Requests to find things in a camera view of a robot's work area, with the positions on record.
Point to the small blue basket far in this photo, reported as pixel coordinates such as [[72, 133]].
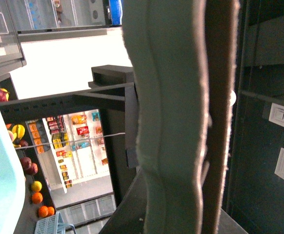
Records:
[[53, 225]]

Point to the large light blue basket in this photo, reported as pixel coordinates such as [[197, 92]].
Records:
[[12, 184]]

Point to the black shelf frame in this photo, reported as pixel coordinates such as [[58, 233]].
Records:
[[113, 93]]

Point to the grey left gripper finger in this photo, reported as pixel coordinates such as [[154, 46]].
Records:
[[183, 54]]

